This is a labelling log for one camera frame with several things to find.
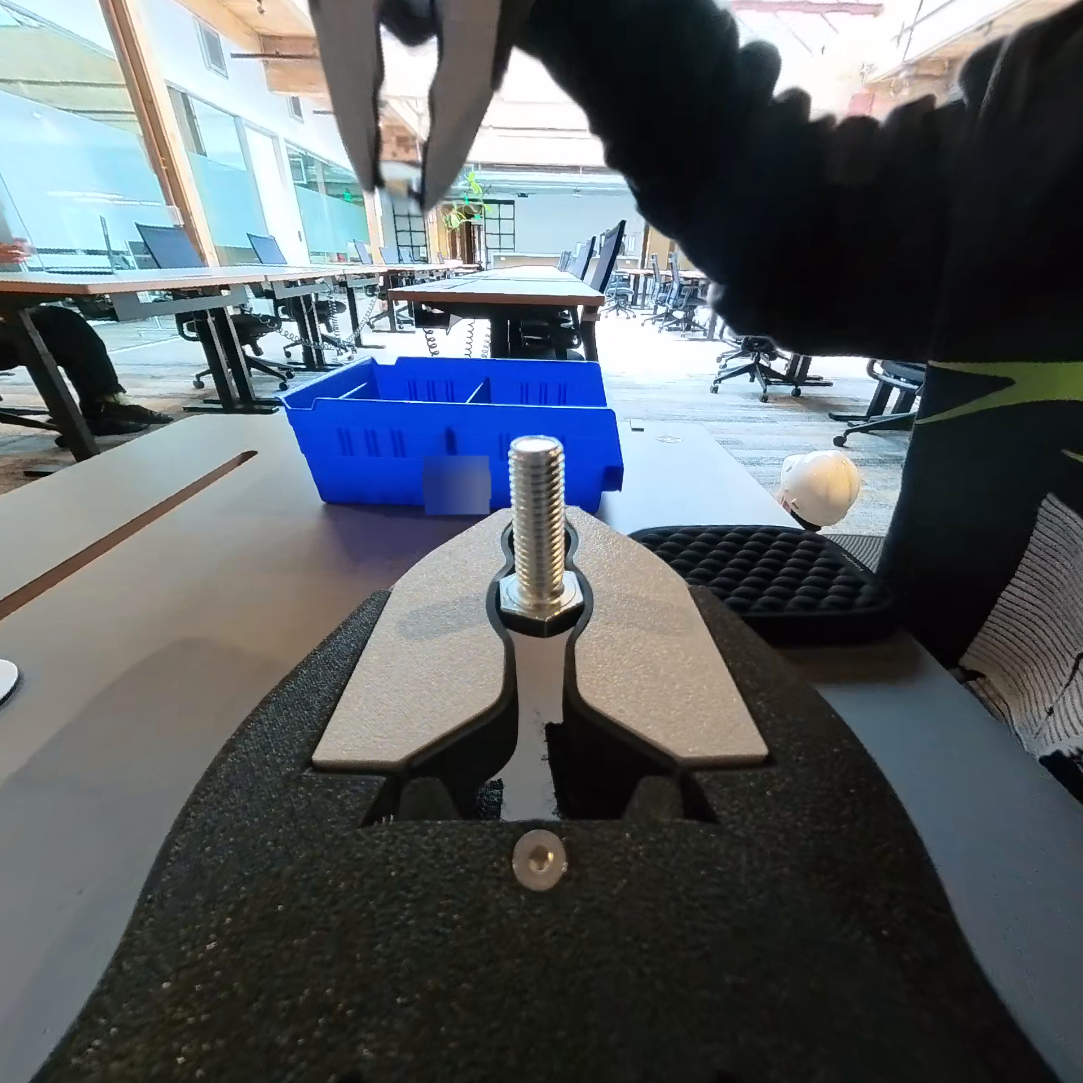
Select person's right hand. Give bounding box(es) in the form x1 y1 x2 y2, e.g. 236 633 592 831
516 0 851 350

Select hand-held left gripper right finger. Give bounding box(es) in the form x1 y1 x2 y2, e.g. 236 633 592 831
560 506 771 773

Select long wooden top desk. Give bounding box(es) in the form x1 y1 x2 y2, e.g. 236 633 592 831
0 265 462 462

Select steel hex bolt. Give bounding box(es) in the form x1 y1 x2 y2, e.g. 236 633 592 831
498 435 587 637

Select person's right forearm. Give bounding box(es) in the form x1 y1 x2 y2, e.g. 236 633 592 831
736 0 1083 367

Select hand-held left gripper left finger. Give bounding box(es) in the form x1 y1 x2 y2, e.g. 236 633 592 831
311 512 517 771

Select black textured mat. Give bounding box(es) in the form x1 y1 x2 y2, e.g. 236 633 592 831
628 525 900 648

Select black white knit sweater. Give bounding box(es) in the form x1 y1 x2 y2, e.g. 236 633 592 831
956 491 1083 805

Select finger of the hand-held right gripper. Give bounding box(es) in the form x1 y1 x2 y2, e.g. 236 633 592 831
307 0 389 194
419 0 534 214

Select black office chair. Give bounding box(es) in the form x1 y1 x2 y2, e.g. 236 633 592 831
831 359 929 450
245 232 358 355
135 222 297 392
709 334 836 404

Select black garment green stripes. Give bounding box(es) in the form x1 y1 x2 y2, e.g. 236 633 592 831
875 359 1083 670

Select blue plastic bin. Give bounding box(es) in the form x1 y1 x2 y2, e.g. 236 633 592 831
278 355 627 516

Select green plant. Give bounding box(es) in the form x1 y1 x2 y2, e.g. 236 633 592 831
442 171 494 231

